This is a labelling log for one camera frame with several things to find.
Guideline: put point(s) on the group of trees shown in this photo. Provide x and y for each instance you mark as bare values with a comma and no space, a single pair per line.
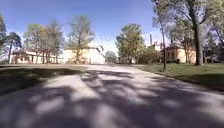
43,41

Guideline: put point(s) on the dark green tree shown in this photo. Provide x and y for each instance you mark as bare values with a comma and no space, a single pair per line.
11,41

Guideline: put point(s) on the tall sparse tree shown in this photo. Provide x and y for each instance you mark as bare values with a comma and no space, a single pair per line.
80,36

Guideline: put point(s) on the chimney stack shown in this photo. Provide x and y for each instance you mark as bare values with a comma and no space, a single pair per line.
150,39

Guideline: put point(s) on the pale yellow gabled building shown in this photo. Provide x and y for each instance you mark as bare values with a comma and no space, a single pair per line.
90,56

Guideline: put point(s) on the low yellow building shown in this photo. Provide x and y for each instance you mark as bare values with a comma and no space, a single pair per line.
25,57

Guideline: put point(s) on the green leafy tree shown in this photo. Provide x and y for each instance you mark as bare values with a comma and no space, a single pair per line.
129,43

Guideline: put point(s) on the grey asphalt road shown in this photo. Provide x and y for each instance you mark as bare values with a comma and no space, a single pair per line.
110,96

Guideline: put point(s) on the thin tree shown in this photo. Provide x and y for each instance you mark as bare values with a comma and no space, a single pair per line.
163,46

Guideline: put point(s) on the small distant tree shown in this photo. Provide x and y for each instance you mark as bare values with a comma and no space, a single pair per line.
110,56

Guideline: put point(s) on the large tree with thick trunk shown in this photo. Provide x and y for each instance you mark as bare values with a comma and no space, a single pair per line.
198,43

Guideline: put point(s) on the brown brick building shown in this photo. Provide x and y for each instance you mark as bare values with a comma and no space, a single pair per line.
178,53

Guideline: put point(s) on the grass verge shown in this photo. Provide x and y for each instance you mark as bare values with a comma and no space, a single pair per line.
23,75
196,71

